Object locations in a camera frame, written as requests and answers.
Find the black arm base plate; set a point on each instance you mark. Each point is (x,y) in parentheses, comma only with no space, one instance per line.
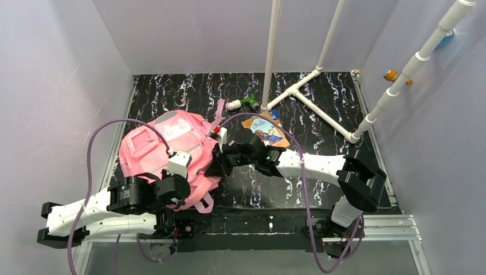
(243,230)

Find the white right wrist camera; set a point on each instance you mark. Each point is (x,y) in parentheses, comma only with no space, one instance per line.
(219,134)

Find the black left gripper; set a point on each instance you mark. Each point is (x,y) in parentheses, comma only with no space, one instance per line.
(179,188)

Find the orange yellow wall knob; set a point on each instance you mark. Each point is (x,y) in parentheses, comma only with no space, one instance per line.
(391,75)

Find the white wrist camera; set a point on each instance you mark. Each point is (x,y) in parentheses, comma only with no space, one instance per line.
(219,134)
(179,163)

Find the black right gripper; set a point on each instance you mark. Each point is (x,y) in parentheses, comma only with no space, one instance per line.
(219,161)

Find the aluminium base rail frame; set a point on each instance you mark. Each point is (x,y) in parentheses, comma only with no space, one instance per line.
(153,94)

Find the green white pipe fitting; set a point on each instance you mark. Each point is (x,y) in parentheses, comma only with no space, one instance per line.
(250,101)

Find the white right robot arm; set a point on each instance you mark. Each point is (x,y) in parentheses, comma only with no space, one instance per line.
(361,181)

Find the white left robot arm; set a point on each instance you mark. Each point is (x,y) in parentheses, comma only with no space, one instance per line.
(140,204)

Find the blue storey house book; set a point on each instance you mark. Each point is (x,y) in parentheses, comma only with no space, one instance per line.
(274,114)

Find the orange Othello book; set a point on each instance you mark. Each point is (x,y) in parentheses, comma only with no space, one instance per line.
(266,131)

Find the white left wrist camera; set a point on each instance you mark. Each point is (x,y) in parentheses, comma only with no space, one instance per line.
(179,163)

